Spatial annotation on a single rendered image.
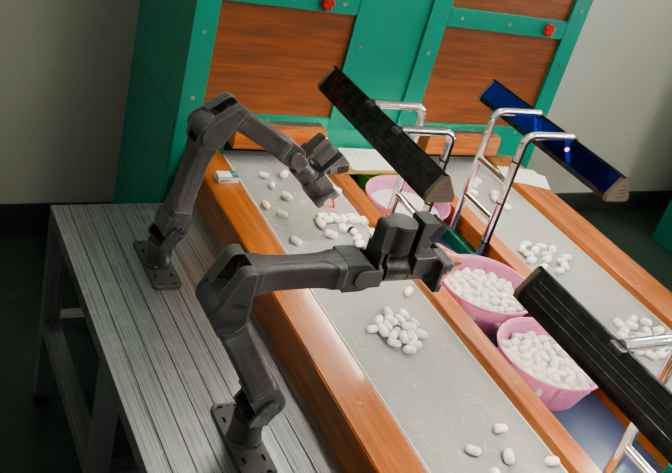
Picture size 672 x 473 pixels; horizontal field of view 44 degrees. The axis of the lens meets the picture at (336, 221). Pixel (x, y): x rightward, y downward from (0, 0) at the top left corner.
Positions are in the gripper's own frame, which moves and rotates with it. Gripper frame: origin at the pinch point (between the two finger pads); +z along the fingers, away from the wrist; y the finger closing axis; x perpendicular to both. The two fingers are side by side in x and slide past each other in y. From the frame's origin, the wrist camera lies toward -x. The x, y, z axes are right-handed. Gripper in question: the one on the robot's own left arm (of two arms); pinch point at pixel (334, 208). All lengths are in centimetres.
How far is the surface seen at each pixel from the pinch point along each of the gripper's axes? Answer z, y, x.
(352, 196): 12.0, 12.2, -6.4
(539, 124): 22, -3, -61
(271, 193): -2.8, 18.5, 11.2
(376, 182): 22.9, 22.2, -15.4
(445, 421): -1, -74, 10
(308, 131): 1.0, 35.3, -8.7
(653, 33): 153, 120, -180
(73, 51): -29, 117, 36
